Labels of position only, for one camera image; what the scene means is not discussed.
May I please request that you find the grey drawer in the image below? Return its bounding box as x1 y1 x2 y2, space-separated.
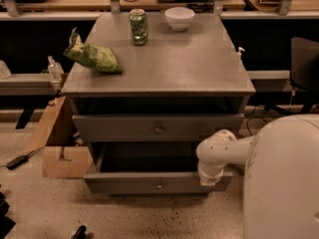
85 141 232 195
73 115 243 142

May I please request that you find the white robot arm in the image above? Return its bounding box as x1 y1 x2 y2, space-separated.
196 115 319 239

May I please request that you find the grey top drawer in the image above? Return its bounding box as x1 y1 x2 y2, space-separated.
73 115 243 142

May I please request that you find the grey drawer cabinet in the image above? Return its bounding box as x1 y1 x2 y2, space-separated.
61 11 256 196

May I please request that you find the white pump dispenser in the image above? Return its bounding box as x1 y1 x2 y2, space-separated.
237 47 245 58

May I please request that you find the black object bottom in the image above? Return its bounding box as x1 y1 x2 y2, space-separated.
71 225 87 239

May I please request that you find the cardboard box left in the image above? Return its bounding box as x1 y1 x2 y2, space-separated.
23 97 93 178

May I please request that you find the green chip bag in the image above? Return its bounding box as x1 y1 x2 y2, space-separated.
63 28 123 74

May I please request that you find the white bowl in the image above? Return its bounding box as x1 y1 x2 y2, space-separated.
164 7 195 31

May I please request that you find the green soda can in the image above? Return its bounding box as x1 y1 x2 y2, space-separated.
129 9 149 46

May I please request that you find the black power adapter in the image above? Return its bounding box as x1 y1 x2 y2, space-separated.
6 155 28 170

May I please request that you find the clear plastic bottle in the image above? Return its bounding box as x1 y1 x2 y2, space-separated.
48 56 64 82

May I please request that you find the black floor cable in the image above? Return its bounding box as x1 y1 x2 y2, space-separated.
236 117 267 140

